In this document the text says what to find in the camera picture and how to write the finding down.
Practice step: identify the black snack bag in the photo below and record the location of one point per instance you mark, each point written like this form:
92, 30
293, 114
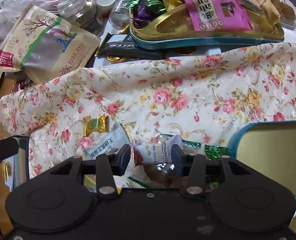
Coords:
122, 45

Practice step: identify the glass jar silver lid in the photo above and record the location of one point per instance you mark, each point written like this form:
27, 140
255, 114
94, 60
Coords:
83, 14

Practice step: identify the pink snack packet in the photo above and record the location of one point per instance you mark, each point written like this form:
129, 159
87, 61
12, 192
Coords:
210, 15

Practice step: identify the gold teal tin tray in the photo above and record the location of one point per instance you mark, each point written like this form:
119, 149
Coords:
163, 24

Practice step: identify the gold teal tin lid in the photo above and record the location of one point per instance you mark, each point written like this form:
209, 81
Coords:
269, 148

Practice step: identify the gold coin chocolate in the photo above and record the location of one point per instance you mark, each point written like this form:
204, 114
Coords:
115, 59

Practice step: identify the gold wrapped candy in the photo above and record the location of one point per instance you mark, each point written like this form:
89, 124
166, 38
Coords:
91, 125

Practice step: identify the small clear glass jar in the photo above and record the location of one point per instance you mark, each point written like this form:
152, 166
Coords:
120, 14

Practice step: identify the green foil candy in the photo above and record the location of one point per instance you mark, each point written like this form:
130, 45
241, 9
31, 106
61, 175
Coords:
214, 153

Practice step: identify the wrapped round biscuit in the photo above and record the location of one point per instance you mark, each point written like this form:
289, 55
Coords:
161, 176

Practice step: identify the grey white snack bar packet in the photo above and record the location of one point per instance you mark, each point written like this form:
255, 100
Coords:
111, 143

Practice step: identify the white hawthorn strip packet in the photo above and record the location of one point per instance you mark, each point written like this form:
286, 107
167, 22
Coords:
148, 153

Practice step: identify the floral cloth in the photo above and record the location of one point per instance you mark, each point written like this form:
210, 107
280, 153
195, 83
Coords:
204, 99

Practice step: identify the large kraft paper snack bag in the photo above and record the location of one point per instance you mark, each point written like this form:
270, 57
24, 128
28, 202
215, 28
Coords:
45, 46

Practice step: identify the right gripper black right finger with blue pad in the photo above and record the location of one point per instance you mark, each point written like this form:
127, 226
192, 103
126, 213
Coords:
192, 166

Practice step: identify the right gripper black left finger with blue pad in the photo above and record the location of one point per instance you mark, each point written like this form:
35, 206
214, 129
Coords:
111, 165

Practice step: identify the purple wrapped candy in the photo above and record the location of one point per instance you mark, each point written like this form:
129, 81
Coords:
141, 16

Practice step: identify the colourful box at left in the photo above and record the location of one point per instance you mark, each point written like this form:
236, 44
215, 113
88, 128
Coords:
16, 168

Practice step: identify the green wrapped candies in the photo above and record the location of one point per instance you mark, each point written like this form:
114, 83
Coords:
156, 6

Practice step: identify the clear plastic bag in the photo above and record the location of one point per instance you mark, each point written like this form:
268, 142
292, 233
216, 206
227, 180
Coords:
10, 11

